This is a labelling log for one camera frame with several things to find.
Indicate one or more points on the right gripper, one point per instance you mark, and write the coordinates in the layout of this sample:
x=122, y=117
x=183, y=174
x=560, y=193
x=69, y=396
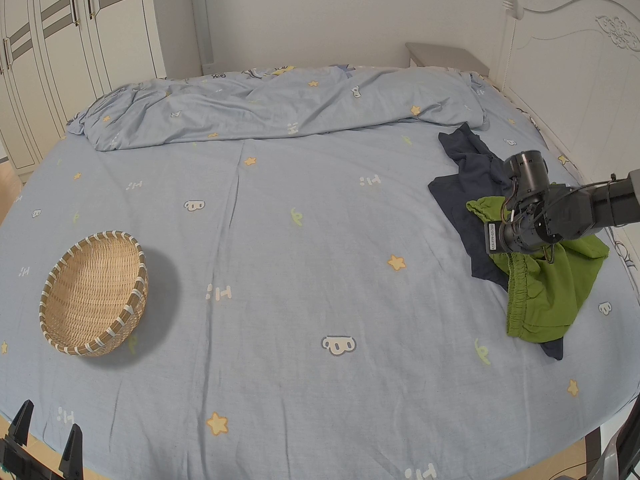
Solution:
x=520, y=235

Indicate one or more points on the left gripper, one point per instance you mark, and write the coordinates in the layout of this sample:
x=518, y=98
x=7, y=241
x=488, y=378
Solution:
x=15, y=460

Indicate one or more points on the green shorts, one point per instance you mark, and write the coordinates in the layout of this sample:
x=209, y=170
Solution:
x=550, y=293

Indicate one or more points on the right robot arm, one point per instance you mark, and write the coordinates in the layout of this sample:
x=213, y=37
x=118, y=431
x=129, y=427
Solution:
x=575, y=213

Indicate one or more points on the dark blue garment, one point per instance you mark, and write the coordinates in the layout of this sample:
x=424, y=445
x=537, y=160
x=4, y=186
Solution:
x=462, y=198

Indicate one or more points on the round woven basket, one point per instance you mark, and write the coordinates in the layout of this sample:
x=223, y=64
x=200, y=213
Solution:
x=90, y=293

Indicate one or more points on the bed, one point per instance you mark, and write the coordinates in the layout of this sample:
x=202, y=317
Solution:
x=310, y=248

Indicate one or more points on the grey bedside table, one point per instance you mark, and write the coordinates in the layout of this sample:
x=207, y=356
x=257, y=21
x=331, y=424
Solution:
x=440, y=57

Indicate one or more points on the pale blue quilt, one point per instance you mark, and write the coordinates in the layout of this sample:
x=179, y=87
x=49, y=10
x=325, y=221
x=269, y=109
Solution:
x=280, y=108

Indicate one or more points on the white wardrobe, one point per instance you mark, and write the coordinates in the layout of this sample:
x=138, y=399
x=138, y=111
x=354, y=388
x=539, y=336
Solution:
x=75, y=58

